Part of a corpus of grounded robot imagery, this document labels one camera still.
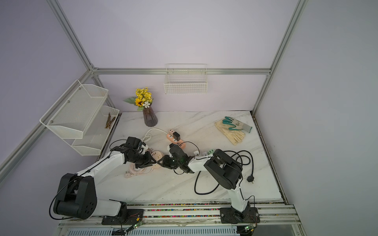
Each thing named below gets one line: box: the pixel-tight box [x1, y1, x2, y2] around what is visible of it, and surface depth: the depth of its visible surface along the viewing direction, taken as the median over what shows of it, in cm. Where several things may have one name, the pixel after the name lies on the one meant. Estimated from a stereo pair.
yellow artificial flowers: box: [123, 87, 154, 112], surface depth 95 cm
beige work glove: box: [214, 118, 246, 146], surface depth 110 cm
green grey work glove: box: [222, 116, 253, 134], surface depth 113 cm
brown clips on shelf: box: [104, 112, 116, 129], surface depth 98 cm
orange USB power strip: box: [166, 133, 187, 150], surface depth 103 cm
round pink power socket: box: [150, 150, 164, 163], surface depth 92 cm
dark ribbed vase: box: [142, 103, 158, 128], surface depth 111 cm
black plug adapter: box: [172, 131, 181, 142], surface depth 101 cm
